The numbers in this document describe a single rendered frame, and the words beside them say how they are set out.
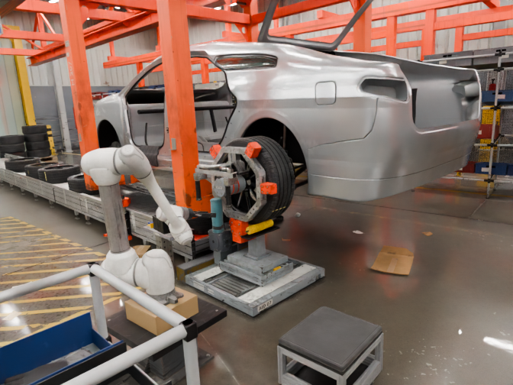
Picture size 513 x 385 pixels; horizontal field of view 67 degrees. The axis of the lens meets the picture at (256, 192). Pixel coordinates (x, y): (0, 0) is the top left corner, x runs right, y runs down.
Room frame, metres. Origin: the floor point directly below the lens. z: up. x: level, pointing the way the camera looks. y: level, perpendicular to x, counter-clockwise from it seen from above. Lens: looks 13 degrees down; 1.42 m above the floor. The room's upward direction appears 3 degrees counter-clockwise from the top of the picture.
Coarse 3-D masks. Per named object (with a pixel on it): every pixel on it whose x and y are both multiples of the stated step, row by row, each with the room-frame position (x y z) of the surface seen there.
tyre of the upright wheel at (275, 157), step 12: (228, 144) 2.96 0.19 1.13; (240, 144) 2.86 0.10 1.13; (264, 144) 2.81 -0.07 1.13; (276, 144) 2.87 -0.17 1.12; (264, 156) 2.70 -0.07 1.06; (276, 156) 2.76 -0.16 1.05; (264, 168) 2.70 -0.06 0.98; (276, 168) 2.70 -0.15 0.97; (288, 168) 2.77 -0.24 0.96; (276, 180) 2.66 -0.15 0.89; (288, 180) 2.74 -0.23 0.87; (288, 192) 2.74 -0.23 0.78; (276, 204) 2.69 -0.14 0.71; (288, 204) 2.80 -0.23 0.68; (264, 216) 2.72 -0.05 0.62; (276, 216) 2.88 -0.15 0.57
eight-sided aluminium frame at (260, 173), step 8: (224, 152) 2.87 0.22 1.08; (232, 152) 2.81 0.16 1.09; (240, 152) 2.74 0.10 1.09; (216, 160) 2.96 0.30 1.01; (248, 160) 2.69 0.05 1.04; (256, 160) 2.70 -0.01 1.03; (216, 168) 3.00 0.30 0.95; (256, 168) 2.64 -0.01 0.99; (216, 176) 3.03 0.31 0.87; (256, 176) 2.63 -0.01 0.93; (264, 176) 2.65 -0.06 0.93; (256, 184) 2.64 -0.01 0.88; (256, 192) 2.64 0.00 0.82; (224, 200) 2.96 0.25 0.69; (256, 200) 2.64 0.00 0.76; (264, 200) 2.65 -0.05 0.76; (224, 208) 2.90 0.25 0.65; (256, 208) 2.65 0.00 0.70; (232, 216) 2.84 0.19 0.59; (240, 216) 2.77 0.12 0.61; (248, 216) 2.71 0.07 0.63
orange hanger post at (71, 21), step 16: (64, 0) 4.44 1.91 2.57; (64, 16) 4.46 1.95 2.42; (80, 16) 4.54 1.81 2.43; (64, 32) 4.51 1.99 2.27; (80, 32) 4.52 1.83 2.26; (80, 48) 4.50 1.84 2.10; (80, 64) 4.49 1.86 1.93; (80, 80) 4.47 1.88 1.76; (80, 96) 4.45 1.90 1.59; (80, 112) 4.43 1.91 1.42; (80, 128) 4.47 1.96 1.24; (80, 144) 4.52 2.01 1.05; (96, 144) 4.52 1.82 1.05
